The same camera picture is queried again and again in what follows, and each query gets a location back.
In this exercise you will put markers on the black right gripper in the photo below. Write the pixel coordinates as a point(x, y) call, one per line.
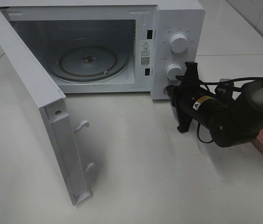
point(185, 98)

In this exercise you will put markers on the round door release button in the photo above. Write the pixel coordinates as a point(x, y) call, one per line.
point(169, 90)

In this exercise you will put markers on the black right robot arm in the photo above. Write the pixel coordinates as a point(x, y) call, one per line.
point(231, 109)

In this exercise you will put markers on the lower white timer knob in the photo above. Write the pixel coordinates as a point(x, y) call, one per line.
point(174, 70)

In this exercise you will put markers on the upper white power knob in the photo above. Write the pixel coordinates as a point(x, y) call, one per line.
point(178, 42)

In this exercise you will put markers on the warning label with QR code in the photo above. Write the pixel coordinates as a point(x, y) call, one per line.
point(145, 53)

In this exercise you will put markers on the glass microwave turntable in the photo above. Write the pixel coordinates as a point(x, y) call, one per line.
point(89, 59)

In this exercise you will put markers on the white microwave oven body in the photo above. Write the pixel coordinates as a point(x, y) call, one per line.
point(42, 24)

